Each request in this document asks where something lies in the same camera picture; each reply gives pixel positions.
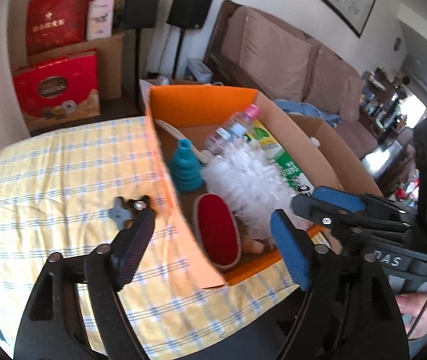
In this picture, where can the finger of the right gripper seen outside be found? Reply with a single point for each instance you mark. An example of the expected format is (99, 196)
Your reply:
(369, 217)

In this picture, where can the left gripper blue-pad right finger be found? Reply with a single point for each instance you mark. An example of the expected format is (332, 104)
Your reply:
(295, 246)

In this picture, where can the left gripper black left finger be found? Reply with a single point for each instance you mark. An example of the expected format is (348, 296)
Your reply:
(129, 247)

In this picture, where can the white fluffy duster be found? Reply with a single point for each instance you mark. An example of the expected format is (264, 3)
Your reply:
(249, 183)

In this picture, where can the pink cap plastic bottle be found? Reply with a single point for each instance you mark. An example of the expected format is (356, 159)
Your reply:
(237, 126)

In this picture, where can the person's right hand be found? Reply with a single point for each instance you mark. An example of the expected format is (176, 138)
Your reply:
(414, 304)

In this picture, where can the black star knob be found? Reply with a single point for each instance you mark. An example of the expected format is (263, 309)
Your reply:
(124, 211)

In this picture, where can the red lint brush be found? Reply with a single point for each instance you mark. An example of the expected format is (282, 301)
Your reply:
(217, 232)

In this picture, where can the yellow plaid tablecloth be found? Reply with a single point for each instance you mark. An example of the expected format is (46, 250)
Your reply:
(55, 193)

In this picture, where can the teal collapsible funnel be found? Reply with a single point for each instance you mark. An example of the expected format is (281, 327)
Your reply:
(185, 168)

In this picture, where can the orange-flap cardboard box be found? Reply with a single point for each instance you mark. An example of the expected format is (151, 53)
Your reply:
(196, 111)

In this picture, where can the blue fabric item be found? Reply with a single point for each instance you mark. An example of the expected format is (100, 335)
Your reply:
(306, 109)

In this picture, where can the green yellow product box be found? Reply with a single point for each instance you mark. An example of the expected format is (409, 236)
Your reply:
(289, 168)

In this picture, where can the red chocolate collection box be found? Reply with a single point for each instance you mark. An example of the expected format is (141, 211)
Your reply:
(58, 90)

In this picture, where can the dark red gift box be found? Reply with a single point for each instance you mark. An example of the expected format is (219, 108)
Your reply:
(52, 24)

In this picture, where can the white toilet paper pack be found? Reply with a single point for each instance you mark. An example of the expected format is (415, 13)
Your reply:
(99, 22)

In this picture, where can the right black speaker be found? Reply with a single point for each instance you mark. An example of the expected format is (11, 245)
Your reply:
(186, 15)

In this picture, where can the black speaker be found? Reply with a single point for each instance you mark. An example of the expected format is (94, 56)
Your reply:
(139, 15)
(186, 15)

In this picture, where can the left black speaker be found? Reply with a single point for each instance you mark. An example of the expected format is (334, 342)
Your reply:
(139, 15)

